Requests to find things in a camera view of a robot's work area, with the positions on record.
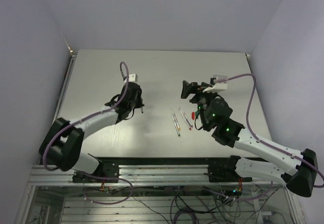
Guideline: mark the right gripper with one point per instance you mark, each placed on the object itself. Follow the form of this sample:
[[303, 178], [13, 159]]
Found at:
[[195, 88]]

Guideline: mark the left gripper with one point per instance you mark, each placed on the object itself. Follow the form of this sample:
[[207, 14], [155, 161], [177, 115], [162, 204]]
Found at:
[[139, 103]]

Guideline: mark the green marker pen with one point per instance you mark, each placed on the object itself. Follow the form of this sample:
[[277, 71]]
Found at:
[[178, 132]]

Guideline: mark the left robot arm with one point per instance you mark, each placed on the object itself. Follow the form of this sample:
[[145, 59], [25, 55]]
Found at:
[[61, 148]]

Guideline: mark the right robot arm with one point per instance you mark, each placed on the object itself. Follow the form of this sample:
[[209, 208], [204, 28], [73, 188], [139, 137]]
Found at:
[[295, 169]]

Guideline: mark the red marker pen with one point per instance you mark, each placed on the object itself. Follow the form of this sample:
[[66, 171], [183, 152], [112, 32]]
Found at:
[[186, 120]]

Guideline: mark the purple marker pen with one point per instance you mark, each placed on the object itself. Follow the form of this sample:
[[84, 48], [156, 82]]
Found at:
[[180, 109]]

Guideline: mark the yellow marker pen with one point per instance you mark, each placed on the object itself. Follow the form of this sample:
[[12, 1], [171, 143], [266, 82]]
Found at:
[[175, 120]]

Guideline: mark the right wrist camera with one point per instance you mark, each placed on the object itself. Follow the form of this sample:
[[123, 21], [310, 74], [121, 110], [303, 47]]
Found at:
[[217, 83]]

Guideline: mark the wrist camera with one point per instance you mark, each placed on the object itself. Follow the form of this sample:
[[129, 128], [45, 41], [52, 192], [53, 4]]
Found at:
[[131, 78], [217, 83]]

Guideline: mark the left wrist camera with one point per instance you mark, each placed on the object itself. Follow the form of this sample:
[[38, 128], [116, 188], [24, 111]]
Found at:
[[131, 78]]

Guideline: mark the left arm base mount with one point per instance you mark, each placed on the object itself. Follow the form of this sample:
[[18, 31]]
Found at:
[[106, 172]]

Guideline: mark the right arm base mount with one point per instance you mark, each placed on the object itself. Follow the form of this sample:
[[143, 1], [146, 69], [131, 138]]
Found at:
[[223, 170]]

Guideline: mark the aluminium frame rail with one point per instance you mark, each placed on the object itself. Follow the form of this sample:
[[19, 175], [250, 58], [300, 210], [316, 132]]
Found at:
[[155, 175]]

